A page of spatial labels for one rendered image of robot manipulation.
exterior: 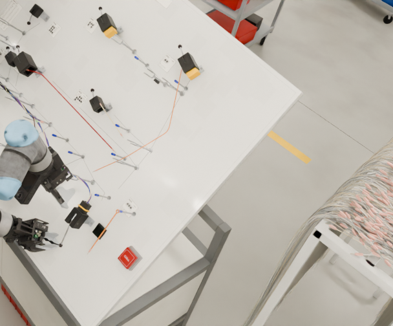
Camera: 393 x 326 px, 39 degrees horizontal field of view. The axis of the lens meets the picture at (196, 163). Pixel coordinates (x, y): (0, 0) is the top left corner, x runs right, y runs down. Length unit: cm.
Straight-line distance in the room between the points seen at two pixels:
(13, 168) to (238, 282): 205
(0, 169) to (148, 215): 58
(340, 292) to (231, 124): 194
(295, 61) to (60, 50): 327
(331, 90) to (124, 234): 341
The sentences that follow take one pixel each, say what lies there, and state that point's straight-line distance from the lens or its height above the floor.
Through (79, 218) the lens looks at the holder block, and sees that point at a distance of 183.
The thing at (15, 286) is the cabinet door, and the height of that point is 48.
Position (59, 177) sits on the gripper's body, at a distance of 160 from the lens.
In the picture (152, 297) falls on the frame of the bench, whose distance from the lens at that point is 210.
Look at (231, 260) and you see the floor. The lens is 331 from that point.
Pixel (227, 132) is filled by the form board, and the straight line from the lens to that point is 174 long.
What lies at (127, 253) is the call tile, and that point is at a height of 111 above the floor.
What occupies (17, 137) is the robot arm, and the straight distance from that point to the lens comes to 142.
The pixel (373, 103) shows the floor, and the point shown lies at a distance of 509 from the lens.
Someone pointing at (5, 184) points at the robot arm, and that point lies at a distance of 140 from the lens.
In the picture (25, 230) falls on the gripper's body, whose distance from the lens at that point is 177.
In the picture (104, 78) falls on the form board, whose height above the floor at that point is 135.
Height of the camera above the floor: 256
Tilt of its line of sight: 43 degrees down
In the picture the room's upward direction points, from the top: 20 degrees clockwise
